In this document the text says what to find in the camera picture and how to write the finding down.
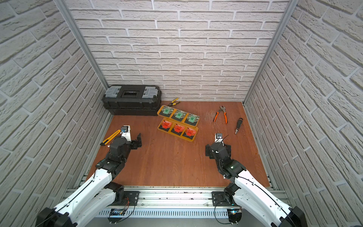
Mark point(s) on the yellow utility knife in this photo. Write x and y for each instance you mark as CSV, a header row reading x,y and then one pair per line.
x,y
109,139

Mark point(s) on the green circuit board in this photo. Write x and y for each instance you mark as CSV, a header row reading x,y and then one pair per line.
x,y
234,213
117,213

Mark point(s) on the green tea bag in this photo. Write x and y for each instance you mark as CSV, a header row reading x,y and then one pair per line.
x,y
179,115
192,119
166,111

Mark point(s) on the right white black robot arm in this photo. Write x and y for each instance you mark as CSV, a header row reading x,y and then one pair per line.
x,y
245,191

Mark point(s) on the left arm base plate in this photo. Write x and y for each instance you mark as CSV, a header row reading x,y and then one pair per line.
x,y
126,197

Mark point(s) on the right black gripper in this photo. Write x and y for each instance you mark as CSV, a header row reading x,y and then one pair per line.
x,y
208,150

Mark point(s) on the black plastic toolbox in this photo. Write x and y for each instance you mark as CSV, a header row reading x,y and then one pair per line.
x,y
140,100

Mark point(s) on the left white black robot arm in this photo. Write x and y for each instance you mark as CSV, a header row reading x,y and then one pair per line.
x,y
98,192

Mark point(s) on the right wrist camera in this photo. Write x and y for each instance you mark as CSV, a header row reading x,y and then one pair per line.
x,y
219,138

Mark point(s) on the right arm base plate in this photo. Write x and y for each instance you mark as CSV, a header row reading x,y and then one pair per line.
x,y
222,199

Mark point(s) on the aluminium front rail frame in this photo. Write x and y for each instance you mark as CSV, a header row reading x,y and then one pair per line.
x,y
174,197

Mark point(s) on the yellow handled pliers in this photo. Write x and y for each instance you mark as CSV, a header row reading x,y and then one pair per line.
x,y
174,102

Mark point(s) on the black orange screwdriver handle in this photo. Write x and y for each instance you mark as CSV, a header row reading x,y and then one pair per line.
x,y
238,125

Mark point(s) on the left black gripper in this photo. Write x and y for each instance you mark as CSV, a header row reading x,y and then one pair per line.
x,y
134,143

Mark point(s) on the yellow two-tier wooden shelf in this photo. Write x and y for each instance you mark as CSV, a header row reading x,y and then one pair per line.
x,y
178,123

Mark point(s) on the left green circuit board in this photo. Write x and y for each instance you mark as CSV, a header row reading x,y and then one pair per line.
x,y
117,213

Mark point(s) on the right green circuit board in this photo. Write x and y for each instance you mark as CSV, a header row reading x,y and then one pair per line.
x,y
234,213

